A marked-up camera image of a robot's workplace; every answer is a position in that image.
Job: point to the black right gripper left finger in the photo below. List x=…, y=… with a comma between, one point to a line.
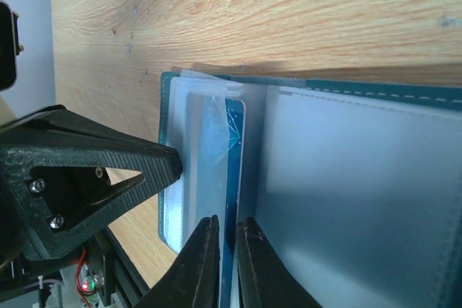
x=193, y=278

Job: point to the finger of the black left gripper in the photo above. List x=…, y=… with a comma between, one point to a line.
x=65, y=177

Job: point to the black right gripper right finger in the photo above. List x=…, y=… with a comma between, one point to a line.
x=264, y=281

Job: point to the teal leather card holder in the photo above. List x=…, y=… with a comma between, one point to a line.
x=356, y=185

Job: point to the blue patterned card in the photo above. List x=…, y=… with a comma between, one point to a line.
x=221, y=154

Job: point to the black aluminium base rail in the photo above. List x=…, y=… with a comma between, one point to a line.
x=123, y=285

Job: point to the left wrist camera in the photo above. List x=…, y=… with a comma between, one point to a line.
x=9, y=45

